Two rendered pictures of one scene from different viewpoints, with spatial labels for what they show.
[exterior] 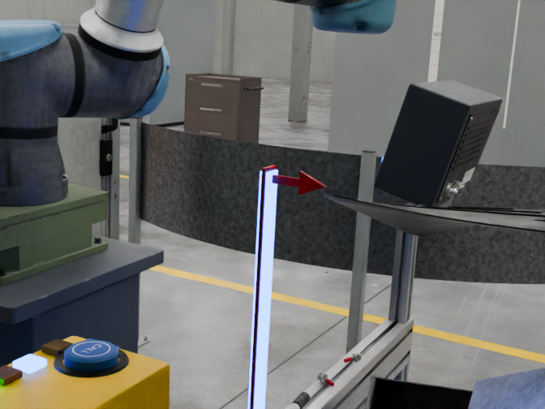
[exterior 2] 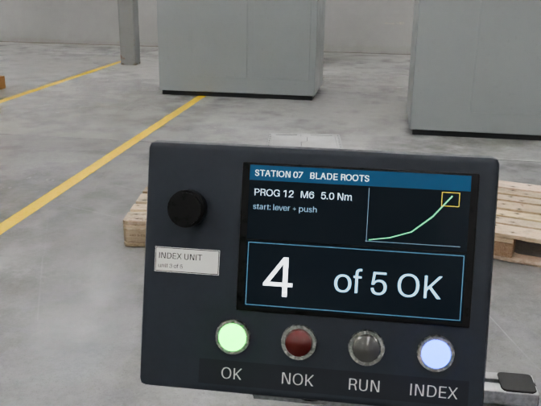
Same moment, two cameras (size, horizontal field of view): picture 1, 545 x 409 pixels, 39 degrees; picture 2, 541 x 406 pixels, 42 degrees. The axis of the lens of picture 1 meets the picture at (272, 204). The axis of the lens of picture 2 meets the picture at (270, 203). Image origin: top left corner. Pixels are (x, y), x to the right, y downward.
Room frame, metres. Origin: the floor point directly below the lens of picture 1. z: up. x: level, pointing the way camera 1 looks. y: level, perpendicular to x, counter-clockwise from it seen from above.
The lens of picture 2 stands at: (1.60, 0.19, 1.38)
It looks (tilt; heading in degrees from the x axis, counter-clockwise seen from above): 18 degrees down; 251
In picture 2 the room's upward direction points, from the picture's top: 1 degrees clockwise
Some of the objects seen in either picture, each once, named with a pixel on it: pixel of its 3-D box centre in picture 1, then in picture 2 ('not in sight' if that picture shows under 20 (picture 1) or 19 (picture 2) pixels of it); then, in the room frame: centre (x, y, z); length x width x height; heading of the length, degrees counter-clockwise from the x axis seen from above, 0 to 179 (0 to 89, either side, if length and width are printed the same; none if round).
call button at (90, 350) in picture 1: (92, 357); not in sight; (0.54, 0.13, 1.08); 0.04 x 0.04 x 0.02
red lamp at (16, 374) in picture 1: (4, 375); not in sight; (0.50, 0.18, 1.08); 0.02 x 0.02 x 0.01; 63
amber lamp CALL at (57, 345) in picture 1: (57, 347); not in sight; (0.55, 0.16, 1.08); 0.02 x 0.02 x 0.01; 63
